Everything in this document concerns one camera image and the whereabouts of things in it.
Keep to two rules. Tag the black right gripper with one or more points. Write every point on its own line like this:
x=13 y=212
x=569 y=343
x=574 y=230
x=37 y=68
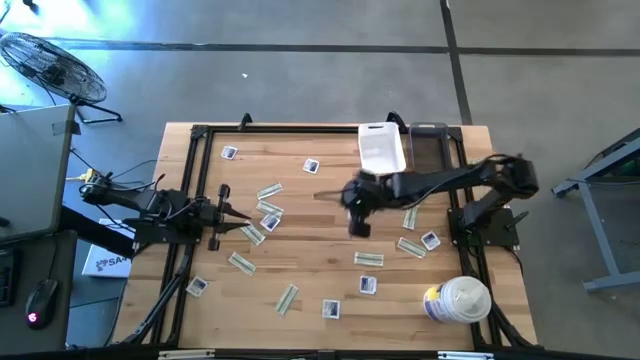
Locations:
x=362 y=195

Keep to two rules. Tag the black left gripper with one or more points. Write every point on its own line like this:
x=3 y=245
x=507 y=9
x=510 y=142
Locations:
x=210 y=217

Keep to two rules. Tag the square alcohol pad packet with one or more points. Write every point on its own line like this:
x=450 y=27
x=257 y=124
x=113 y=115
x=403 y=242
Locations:
x=331 y=309
x=270 y=222
x=368 y=284
x=229 y=152
x=430 y=240
x=311 y=166
x=197 y=286

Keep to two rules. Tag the green striped bandage packet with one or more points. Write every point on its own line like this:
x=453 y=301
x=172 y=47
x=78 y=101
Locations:
x=252 y=233
x=286 y=299
x=410 y=218
x=411 y=247
x=242 y=263
x=270 y=191
x=270 y=209
x=368 y=259

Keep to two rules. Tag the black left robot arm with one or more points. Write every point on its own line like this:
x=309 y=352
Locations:
x=150 y=200

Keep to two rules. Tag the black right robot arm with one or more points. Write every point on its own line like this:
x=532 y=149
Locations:
x=450 y=180

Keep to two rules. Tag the white plastic bin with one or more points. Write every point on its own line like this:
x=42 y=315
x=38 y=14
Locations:
x=382 y=155

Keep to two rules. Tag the grey translucent plastic bin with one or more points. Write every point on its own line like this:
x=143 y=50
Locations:
x=427 y=150

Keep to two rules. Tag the white cardboard box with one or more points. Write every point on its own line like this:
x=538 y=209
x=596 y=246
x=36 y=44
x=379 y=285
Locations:
x=107 y=262

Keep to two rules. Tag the yellow power plug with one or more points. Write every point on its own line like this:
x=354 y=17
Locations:
x=89 y=175

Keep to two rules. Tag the white wipes canister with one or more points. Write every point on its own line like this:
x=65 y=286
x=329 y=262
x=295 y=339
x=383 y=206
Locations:
x=457 y=300

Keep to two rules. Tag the black computer mouse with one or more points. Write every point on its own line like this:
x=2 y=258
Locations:
x=41 y=300

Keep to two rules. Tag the grey desk panel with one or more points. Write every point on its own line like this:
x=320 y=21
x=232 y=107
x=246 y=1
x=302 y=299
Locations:
x=30 y=170

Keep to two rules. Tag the black keyboard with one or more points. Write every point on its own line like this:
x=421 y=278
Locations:
x=6 y=280

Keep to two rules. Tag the black floor fan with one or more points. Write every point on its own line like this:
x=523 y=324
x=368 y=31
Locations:
x=50 y=67

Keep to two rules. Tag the dark desk top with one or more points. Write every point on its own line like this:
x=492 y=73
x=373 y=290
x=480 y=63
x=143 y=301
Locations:
x=15 y=335

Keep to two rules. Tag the black frame clamp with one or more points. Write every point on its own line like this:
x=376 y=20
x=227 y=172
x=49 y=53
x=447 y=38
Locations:
x=245 y=120
x=396 y=120

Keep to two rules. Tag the silver metal bracket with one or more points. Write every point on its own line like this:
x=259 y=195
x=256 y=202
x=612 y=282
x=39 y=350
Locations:
x=187 y=355
x=465 y=355

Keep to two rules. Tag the grey metal cart frame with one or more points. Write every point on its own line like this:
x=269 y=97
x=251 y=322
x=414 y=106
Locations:
x=597 y=225

